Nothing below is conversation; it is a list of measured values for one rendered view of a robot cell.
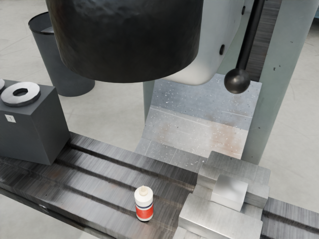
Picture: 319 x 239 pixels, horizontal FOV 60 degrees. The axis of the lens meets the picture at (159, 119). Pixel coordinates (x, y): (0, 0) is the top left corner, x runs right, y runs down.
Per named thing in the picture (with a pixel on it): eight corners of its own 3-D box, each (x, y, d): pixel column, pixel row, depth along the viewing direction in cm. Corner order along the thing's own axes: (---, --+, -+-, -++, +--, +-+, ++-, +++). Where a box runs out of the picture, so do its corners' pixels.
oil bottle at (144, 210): (149, 224, 64) (147, 197, 56) (133, 217, 65) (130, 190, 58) (155, 209, 66) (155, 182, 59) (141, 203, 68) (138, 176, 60)
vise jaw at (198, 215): (252, 259, 51) (257, 250, 48) (177, 226, 56) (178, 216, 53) (258, 231, 55) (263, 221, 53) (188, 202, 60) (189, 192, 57)
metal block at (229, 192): (236, 220, 56) (242, 204, 52) (208, 208, 58) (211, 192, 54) (242, 199, 60) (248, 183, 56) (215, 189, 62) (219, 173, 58)
